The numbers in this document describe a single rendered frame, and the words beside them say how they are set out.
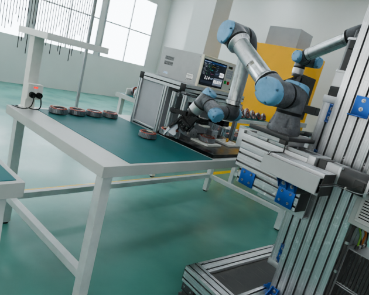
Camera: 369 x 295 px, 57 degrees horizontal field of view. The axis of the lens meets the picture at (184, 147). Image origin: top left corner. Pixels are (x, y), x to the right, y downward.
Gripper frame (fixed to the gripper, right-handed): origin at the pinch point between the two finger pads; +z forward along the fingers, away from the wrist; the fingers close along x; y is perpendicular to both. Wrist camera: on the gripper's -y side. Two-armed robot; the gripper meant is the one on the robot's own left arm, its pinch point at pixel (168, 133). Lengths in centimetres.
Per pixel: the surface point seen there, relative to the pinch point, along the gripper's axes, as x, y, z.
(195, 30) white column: 395, -249, 17
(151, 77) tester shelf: 26, -46, -4
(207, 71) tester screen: 38, -24, -32
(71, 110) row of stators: -12, -54, 37
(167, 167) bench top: -27.6, 21.7, -0.9
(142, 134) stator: -1.9, -11.3, 13.0
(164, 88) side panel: 22.7, -32.1, -6.7
